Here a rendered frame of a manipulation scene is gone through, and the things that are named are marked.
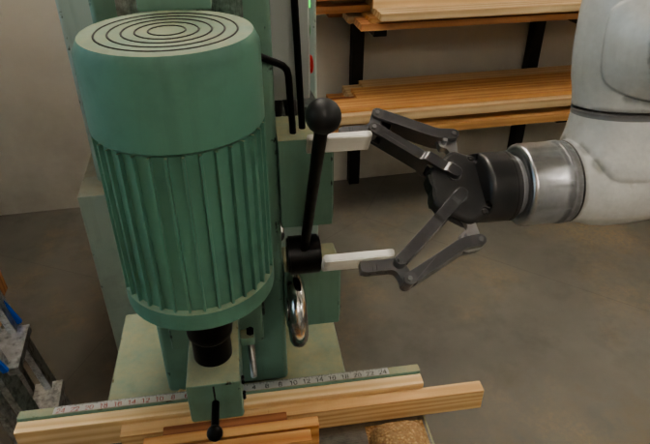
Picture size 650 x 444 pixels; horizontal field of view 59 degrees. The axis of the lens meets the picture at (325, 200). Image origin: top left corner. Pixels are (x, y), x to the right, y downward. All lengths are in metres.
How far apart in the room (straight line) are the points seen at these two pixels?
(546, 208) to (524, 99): 2.39
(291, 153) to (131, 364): 0.58
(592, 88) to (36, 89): 2.75
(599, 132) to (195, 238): 0.42
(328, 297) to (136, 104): 0.54
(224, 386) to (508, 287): 2.03
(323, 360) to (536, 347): 1.40
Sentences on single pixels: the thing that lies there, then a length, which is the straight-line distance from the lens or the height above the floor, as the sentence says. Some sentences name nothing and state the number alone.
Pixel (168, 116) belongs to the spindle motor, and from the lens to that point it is 0.52.
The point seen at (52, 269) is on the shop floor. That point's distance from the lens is 2.94.
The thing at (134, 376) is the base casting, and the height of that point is 0.80.
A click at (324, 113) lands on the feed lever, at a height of 1.45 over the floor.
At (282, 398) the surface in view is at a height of 0.95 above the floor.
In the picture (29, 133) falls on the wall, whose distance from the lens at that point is 3.21.
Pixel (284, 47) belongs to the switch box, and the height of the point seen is 1.40.
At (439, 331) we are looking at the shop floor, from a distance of 2.40.
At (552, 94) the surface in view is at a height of 0.62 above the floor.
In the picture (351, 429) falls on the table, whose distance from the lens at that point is 0.94.
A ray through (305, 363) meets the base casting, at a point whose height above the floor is 0.80.
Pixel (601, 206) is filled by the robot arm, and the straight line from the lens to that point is 0.66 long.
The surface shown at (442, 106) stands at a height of 0.61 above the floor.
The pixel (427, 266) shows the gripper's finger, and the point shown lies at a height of 1.31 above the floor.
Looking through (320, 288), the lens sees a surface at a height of 1.04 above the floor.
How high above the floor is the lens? 1.65
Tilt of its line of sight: 32 degrees down
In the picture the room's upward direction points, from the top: straight up
